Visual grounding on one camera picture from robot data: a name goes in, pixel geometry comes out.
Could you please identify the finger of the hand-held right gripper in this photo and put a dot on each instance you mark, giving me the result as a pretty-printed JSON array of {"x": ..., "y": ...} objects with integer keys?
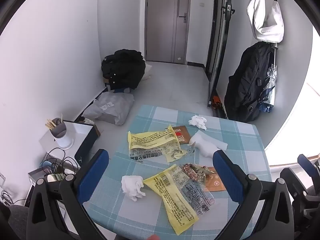
[
  {"x": 305, "y": 163},
  {"x": 292, "y": 182}
]

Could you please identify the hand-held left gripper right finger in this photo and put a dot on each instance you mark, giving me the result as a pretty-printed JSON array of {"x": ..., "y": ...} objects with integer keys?
[{"x": 227, "y": 177}]

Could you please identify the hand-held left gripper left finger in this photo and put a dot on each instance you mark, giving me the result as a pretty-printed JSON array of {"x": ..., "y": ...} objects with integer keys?
[{"x": 92, "y": 175}]

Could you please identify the brown packet with round emblem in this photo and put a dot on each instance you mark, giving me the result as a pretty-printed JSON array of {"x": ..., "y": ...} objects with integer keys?
[{"x": 213, "y": 183}]

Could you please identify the brown packet with red heart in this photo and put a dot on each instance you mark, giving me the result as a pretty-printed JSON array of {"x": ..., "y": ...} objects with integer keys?
[{"x": 183, "y": 136}]

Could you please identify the white tissue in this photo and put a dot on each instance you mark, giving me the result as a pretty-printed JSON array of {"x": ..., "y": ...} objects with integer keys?
[
  {"x": 197, "y": 122},
  {"x": 132, "y": 186}
]

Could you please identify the crumpled patterned snack wrapper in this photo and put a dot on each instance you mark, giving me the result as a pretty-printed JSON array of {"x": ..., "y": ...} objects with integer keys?
[{"x": 195, "y": 171}]

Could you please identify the white paper napkin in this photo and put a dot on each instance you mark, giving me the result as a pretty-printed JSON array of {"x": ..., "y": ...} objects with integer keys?
[{"x": 207, "y": 142}]

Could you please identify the blue checkered tablecloth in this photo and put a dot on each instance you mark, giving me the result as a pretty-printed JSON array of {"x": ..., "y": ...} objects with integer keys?
[{"x": 225, "y": 135}]

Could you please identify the white storage box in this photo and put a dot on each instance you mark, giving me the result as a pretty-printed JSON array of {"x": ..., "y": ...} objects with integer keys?
[{"x": 80, "y": 130}]

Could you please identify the grey white utensil cup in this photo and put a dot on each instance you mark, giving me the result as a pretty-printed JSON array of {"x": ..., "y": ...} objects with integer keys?
[{"x": 62, "y": 137}]

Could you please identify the yellow clear plastic wrapper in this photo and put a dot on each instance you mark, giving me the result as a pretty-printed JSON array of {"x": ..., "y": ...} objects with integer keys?
[
  {"x": 170, "y": 195},
  {"x": 150, "y": 140}
]

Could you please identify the wooden chopsticks bundle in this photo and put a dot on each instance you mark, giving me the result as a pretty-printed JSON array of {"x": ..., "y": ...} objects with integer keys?
[{"x": 51, "y": 124}]

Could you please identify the grey plastic parcel bag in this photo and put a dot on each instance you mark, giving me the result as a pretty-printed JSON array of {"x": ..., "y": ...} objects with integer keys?
[{"x": 110, "y": 107}]

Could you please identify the orange black tool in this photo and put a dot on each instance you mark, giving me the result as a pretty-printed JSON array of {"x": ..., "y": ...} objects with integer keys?
[{"x": 215, "y": 102}]

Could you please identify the grey chair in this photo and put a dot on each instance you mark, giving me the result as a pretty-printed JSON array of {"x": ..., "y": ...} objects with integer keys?
[{"x": 18, "y": 222}]

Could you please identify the silver folded umbrella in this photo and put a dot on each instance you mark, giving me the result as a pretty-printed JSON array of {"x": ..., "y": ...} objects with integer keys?
[{"x": 271, "y": 80}]

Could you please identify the black backpack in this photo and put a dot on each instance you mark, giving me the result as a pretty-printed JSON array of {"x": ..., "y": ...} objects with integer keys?
[{"x": 247, "y": 85}]

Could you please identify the black bag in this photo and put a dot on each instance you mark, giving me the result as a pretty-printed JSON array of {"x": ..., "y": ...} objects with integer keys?
[{"x": 122, "y": 67}]

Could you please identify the white hanging garment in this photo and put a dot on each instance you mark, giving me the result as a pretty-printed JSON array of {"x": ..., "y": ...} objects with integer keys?
[{"x": 267, "y": 22}]

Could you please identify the grey door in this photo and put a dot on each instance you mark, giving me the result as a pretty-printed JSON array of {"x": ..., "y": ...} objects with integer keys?
[{"x": 162, "y": 30}]

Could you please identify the black door frame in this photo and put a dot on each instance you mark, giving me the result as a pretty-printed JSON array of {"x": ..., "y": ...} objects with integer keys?
[{"x": 220, "y": 42}]

